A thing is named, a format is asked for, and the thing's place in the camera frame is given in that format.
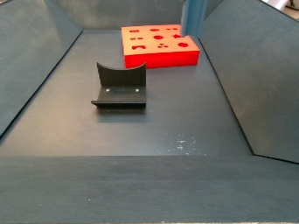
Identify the red shape sorter block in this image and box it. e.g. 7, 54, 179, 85
122, 24, 201, 68

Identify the black curved fixture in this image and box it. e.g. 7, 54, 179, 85
91, 64, 146, 108

